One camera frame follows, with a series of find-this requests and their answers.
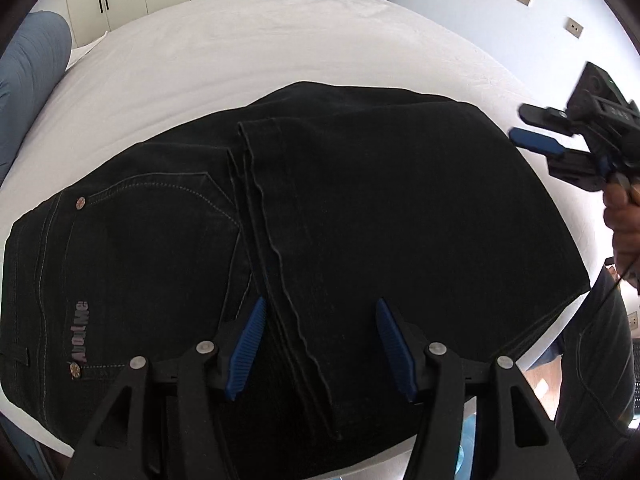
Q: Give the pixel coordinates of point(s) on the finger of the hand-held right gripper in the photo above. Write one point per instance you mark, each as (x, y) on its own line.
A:
(547, 117)
(537, 141)

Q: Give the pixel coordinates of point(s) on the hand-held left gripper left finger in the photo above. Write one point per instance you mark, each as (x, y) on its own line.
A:
(245, 355)

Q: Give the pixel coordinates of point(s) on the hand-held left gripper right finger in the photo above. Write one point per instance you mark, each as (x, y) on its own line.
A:
(400, 355)

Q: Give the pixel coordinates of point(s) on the black denim pants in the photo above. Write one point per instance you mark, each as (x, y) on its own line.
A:
(375, 210)

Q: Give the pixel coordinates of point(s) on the person's right hand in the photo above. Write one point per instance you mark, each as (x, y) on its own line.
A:
(625, 230)

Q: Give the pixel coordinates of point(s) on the person's dark grey trousers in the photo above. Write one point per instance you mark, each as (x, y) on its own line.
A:
(600, 370)

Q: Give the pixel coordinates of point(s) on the bed with white sheet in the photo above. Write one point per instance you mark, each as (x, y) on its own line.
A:
(250, 45)

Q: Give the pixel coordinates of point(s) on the white folded cloth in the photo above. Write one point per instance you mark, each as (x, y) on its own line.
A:
(85, 52)

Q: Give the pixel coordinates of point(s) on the rolled blue duvet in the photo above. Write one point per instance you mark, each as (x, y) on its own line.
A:
(30, 85)

